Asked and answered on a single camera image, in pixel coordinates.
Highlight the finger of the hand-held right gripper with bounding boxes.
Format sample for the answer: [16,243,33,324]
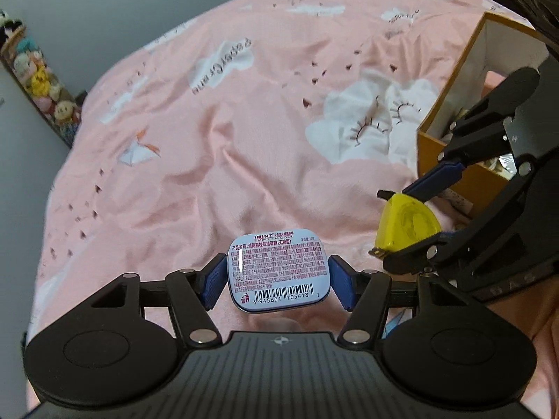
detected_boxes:
[412,67,543,200]
[383,161,536,275]

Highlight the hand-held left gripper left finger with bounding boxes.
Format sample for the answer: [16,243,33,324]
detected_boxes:
[89,253,229,348]

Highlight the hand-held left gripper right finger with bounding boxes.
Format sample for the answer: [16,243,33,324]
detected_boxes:
[327,255,474,348]

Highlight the orange cardboard box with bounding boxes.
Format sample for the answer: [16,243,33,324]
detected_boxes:
[415,11,550,228]

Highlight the yellow black plastic tool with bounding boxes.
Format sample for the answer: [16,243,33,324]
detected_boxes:
[370,189,443,261]

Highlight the blue mint tin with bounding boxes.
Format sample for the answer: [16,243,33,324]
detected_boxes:
[227,228,332,314]

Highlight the light blue cloth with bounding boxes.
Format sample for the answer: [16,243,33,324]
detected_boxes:
[383,308,414,340]

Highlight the pink printed blanket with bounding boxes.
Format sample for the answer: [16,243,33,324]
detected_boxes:
[25,0,559,419]

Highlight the column of plush toys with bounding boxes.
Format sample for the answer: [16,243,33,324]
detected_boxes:
[0,8,85,150]

